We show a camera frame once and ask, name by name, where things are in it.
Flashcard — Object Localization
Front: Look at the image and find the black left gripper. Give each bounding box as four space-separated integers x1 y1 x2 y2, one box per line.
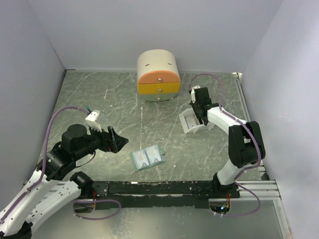
74 121 129 160

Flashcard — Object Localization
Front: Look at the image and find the patterned card pocket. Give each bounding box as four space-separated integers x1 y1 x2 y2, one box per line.
146 145 162 164
132 149 150 170

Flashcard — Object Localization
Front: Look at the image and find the mint green card holder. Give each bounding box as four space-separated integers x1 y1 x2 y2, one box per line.
130 144 166 172

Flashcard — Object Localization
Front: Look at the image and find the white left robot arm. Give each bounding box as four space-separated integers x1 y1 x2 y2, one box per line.
0 124 129 239

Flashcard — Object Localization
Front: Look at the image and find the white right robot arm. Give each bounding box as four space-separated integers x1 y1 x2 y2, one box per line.
189 86 266 198

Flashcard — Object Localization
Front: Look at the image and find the white card tray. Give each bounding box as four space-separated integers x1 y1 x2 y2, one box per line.
179 108 214 134

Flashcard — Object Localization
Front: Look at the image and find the round pastel drawer cabinet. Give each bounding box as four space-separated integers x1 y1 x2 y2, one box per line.
137 49 181 102

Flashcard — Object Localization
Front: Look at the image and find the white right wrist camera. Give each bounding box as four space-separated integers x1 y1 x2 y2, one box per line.
189 85 201 103

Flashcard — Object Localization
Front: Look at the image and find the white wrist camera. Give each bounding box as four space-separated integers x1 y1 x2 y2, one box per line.
85 110 105 132
189 85 201 103

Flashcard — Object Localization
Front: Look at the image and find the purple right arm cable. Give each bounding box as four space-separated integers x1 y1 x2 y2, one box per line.
188 73 262 217

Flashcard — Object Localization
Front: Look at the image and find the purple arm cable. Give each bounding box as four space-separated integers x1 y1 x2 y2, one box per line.
0 106 122 220
188 73 262 217

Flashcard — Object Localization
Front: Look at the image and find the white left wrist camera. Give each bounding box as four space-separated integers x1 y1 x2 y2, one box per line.
85 110 105 132

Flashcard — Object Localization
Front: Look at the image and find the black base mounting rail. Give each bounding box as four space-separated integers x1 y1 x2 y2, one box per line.
79 180 240 209

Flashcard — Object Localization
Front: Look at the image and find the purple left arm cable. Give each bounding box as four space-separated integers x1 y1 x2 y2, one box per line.
0 106 122 220

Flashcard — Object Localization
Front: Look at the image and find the aluminium frame rail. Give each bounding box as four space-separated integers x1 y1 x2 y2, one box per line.
22 164 282 201

